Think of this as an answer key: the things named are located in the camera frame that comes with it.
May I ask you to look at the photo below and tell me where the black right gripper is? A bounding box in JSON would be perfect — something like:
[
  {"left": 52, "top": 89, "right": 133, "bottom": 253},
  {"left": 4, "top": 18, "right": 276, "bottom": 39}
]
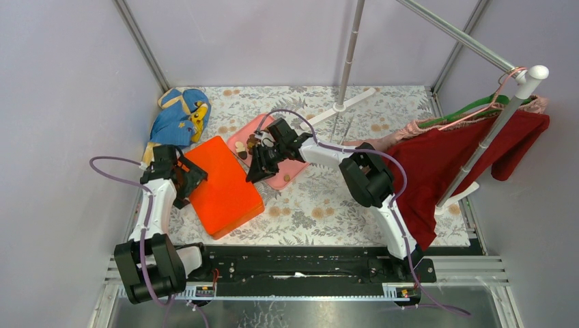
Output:
[{"left": 246, "top": 143, "right": 287, "bottom": 185}]

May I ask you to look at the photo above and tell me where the green hanger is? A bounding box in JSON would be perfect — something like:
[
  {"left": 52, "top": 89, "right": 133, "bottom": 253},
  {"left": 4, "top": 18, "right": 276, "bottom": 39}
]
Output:
[{"left": 416, "top": 95, "right": 510, "bottom": 129}]

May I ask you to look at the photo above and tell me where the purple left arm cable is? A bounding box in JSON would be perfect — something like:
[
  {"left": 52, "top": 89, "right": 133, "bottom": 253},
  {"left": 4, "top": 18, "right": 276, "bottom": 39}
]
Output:
[{"left": 89, "top": 156, "right": 186, "bottom": 328}]

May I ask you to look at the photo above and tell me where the pink garment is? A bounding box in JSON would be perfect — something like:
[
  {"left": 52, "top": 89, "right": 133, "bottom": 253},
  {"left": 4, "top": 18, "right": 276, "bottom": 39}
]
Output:
[{"left": 341, "top": 94, "right": 549, "bottom": 155}]

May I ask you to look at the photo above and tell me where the blue plush toy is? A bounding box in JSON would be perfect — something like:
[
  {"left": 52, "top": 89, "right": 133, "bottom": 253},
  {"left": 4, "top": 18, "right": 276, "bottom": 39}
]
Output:
[{"left": 142, "top": 87, "right": 212, "bottom": 164}]

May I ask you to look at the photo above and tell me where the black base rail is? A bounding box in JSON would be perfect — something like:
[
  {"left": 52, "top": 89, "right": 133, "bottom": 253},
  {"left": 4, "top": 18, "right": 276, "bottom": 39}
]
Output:
[{"left": 187, "top": 245, "right": 414, "bottom": 298}]

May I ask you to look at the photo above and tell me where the orange box lid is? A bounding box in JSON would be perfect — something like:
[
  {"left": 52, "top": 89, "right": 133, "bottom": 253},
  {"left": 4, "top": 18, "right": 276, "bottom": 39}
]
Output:
[{"left": 185, "top": 136, "right": 265, "bottom": 240}]

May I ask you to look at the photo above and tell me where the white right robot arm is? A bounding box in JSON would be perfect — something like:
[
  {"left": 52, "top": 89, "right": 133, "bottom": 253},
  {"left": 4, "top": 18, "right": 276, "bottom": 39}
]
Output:
[{"left": 246, "top": 118, "right": 419, "bottom": 282}]

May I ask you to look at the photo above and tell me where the pink wire hanger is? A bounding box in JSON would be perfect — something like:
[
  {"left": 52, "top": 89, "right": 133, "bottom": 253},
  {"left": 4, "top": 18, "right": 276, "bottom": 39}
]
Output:
[{"left": 438, "top": 67, "right": 527, "bottom": 131}]

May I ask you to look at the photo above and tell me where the dark red garment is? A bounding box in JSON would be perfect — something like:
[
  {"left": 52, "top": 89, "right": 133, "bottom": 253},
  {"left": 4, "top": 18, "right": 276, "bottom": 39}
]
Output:
[{"left": 386, "top": 111, "right": 550, "bottom": 249}]

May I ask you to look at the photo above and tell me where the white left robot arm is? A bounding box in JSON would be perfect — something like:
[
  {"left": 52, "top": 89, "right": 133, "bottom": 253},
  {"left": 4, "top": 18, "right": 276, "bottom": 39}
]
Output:
[{"left": 113, "top": 145, "right": 212, "bottom": 304}]

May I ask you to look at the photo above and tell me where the white clothes rack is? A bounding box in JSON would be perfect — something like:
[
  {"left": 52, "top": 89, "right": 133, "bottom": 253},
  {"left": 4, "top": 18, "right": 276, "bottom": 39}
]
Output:
[{"left": 300, "top": 0, "right": 550, "bottom": 216}]

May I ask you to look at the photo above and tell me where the pink tray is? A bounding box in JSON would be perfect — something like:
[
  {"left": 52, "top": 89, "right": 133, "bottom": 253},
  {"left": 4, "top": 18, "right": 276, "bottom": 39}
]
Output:
[{"left": 227, "top": 113, "right": 309, "bottom": 191}]

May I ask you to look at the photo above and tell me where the white oval chocolate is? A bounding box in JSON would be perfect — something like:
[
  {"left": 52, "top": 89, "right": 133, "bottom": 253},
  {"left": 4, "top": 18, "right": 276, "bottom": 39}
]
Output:
[{"left": 235, "top": 141, "right": 246, "bottom": 153}]

